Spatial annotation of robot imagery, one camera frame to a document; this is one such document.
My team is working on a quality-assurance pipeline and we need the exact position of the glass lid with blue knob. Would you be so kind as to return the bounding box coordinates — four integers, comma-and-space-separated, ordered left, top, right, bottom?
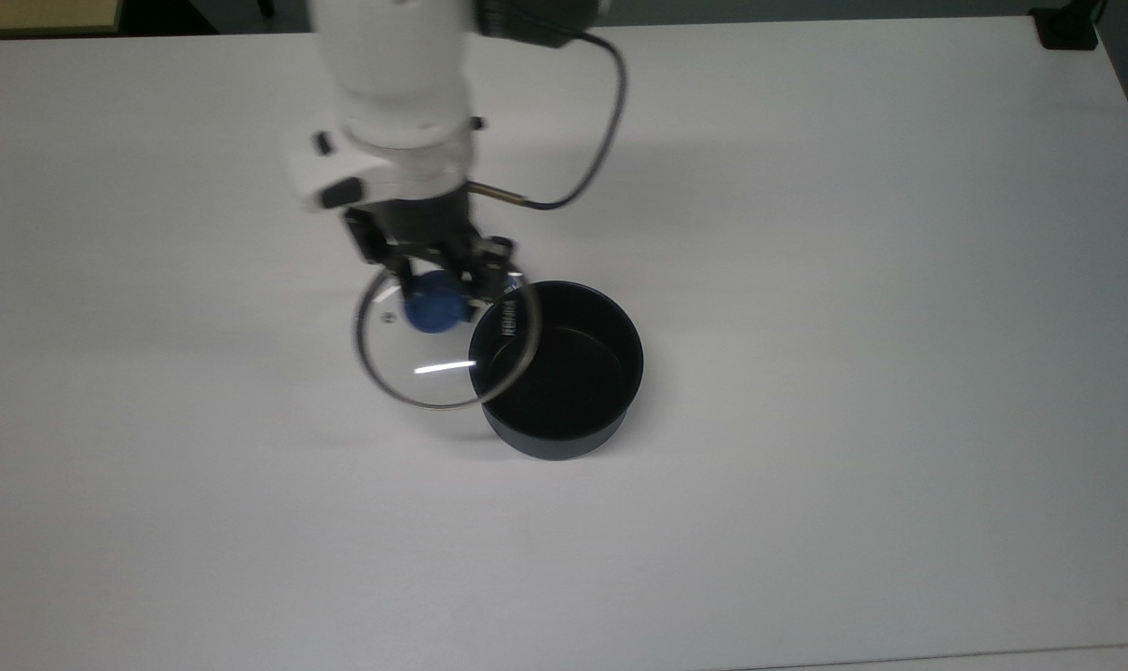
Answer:
353, 268, 543, 412

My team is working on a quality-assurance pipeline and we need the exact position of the black cable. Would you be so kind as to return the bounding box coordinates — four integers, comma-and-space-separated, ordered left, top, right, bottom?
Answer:
467, 26, 629, 212

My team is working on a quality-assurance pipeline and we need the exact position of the dark saucepan with blue handle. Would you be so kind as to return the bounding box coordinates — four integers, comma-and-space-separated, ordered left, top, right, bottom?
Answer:
468, 237, 646, 462

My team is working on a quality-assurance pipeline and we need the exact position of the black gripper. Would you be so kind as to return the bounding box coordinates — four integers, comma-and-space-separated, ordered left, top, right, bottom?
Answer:
343, 194, 516, 308

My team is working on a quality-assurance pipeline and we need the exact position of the yellowish wooden board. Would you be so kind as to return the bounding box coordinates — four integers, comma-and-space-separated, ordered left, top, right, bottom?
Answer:
0, 0, 124, 39

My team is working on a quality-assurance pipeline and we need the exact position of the black table clamp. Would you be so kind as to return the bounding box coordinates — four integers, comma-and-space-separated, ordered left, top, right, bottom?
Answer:
1030, 6, 1102, 51

